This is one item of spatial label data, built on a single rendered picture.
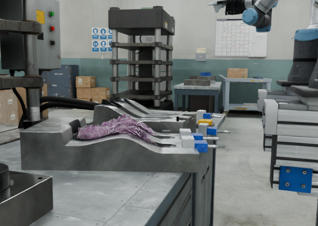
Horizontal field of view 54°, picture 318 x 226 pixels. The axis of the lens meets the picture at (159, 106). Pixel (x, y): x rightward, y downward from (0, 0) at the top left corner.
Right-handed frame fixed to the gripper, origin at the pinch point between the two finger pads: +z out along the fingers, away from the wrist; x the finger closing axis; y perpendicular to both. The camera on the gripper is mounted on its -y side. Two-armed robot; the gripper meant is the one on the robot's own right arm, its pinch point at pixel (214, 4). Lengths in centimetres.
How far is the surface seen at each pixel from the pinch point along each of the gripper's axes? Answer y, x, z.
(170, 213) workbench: 72, -94, -38
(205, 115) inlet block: 60, -24, -6
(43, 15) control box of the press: 0, -71, 63
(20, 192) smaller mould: 40, -142, -45
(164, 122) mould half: 47, -77, -23
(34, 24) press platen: 6, -90, 40
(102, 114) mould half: 44, -87, 1
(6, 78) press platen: 28, -105, 43
